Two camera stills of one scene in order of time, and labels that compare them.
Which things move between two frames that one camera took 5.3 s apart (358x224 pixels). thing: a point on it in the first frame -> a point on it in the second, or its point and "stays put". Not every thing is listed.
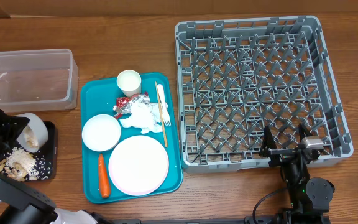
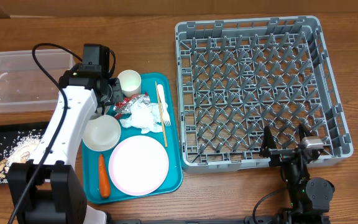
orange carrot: (104, 180) stays put
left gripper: (10, 126) -> (117, 93)
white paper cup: (129, 82) stays put
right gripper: (279, 155) stays put
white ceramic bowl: (101, 132) stays put
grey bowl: (35, 135) -> (99, 113)
